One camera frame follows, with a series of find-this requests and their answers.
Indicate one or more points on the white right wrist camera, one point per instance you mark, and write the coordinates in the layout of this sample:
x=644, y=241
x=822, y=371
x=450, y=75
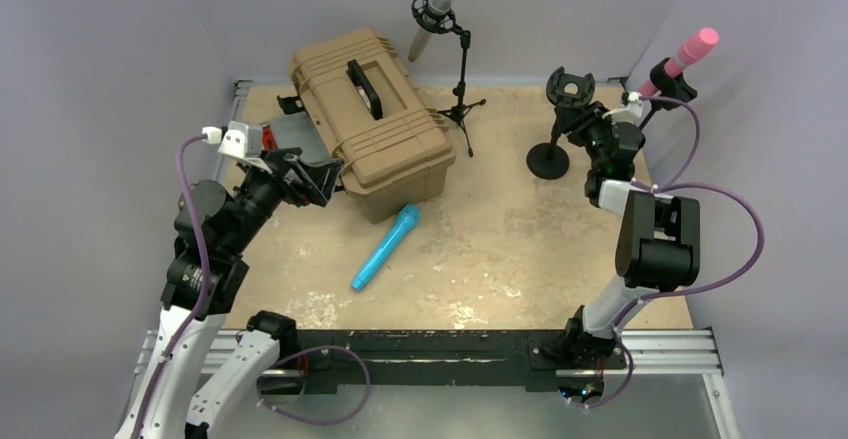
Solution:
x=629, y=111

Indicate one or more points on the aluminium frame rail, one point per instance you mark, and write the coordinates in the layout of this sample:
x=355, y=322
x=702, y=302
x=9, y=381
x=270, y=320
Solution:
x=655, y=352

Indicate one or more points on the black tripod microphone stand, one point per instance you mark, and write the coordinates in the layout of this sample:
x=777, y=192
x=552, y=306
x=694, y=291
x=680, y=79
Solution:
x=458, y=112

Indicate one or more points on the black round-base clip stand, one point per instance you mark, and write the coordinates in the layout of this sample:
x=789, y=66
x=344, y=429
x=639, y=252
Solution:
x=666, y=79

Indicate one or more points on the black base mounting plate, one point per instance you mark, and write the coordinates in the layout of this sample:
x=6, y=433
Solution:
x=535, y=360

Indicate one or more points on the tan plastic toolbox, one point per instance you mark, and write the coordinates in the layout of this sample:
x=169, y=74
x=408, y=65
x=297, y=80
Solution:
x=394, y=146

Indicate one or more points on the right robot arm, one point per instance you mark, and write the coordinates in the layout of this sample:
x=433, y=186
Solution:
x=658, y=247

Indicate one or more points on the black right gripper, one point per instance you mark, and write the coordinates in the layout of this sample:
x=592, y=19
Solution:
x=589, y=117

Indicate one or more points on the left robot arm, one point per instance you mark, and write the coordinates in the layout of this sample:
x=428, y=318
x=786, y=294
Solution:
x=214, y=227

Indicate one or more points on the red adjustable wrench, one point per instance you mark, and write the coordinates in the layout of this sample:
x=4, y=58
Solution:
x=268, y=139

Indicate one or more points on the pink microphone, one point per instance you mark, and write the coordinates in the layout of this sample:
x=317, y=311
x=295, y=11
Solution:
x=694, y=49

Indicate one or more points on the black round-base shock-mount stand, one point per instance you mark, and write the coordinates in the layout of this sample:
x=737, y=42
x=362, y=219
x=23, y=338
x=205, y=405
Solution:
x=571, y=96

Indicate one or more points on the blue microphone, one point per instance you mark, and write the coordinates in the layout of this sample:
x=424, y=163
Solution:
x=406, y=220

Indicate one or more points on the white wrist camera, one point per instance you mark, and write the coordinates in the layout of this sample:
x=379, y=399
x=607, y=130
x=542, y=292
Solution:
x=237, y=140
x=629, y=111

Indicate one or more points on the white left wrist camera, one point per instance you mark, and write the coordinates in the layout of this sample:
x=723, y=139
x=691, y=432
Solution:
x=237, y=140

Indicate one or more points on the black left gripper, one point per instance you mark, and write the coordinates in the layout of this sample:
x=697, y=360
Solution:
x=317, y=181

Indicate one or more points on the grey silver microphone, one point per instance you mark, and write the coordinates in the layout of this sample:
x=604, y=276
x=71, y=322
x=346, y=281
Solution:
x=430, y=16

